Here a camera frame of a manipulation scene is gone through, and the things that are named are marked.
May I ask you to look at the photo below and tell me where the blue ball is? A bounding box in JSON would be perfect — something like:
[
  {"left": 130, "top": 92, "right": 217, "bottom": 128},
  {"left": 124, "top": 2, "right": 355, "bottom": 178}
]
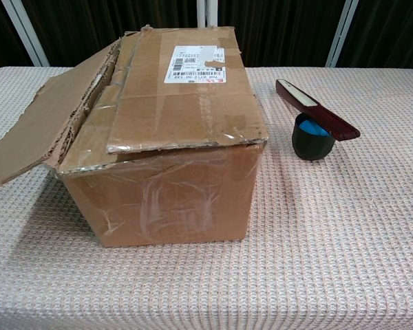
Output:
[{"left": 298, "top": 118, "right": 330, "bottom": 138}]

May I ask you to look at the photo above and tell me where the white metal frame post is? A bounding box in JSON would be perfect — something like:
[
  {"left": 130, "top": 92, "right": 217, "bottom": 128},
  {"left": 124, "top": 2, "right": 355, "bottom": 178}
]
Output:
[
  {"left": 1, "top": 0, "right": 51, "bottom": 68},
  {"left": 325, "top": 0, "right": 359, "bottom": 68},
  {"left": 196, "top": 0, "right": 208, "bottom": 29}
]

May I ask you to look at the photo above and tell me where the black pleated curtain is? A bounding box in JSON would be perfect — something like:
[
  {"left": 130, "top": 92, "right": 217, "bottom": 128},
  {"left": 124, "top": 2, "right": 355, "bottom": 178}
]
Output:
[
  {"left": 337, "top": 0, "right": 413, "bottom": 69},
  {"left": 206, "top": 0, "right": 349, "bottom": 69},
  {"left": 20, "top": 0, "right": 199, "bottom": 68},
  {"left": 0, "top": 0, "right": 34, "bottom": 76}
]

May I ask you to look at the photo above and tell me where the brown cardboard shipping box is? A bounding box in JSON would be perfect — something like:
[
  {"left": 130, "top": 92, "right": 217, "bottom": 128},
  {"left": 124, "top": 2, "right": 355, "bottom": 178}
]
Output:
[{"left": 0, "top": 25, "right": 270, "bottom": 249}]

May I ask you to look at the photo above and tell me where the beige woven tablecloth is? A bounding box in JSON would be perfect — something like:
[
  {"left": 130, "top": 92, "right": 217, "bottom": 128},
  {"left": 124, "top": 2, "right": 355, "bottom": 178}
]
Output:
[{"left": 0, "top": 66, "right": 413, "bottom": 330}]

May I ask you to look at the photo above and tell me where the black round cup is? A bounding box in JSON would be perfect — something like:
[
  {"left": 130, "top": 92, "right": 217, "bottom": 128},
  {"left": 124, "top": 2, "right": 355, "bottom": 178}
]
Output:
[{"left": 291, "top": 113, "right": 335, "bottom": 162}]

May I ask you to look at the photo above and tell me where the dark red cream long stick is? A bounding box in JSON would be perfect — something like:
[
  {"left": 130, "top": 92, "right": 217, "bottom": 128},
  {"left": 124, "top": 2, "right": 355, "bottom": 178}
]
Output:
[{"left": 275, "top": 78, "right": 361, "bottom": 142}]

